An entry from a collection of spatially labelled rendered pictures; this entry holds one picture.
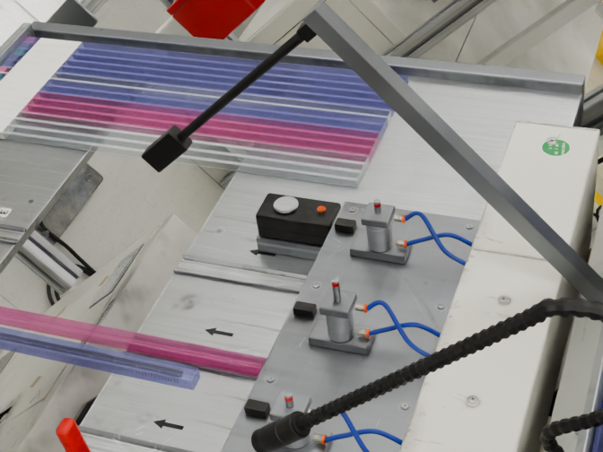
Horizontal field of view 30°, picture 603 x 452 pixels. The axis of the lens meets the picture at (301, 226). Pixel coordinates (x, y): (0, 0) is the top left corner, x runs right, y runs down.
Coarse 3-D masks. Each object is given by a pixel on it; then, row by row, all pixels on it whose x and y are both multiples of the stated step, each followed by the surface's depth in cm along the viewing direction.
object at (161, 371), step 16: (0, 336) 88; (16, 336) 87; (32, 336) 87; (48, 336) 87; (32, 352) 87; (48, 352) 86; (64, 352) 86; (80, 352) 85; (96, 352) 85; (112, 352) 85; (96, 368) 85; (112, 368) 84; (128, 368) 84; (144, 368) 84; (160, 368) 83; (176, 368) 83; (192, 368) 83; (176, 384) 83; (192, 384) 83
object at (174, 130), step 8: (176, 128) 94; (160, 136) 95; (168, 136) 94; (176, 136) 94; (152, 144) 96; (160, 144) 95; (168, 144) 94; (176, 144) 94; (184, 144) 94; (144, 152) 96; (152, 152) 96; (160, 152) 95; (168, 152) 95; (176, 152) 95; (144, 160) 96; (152, 160) 96; (160, 160) 96; (168, 160) 95; (160, 168) 96
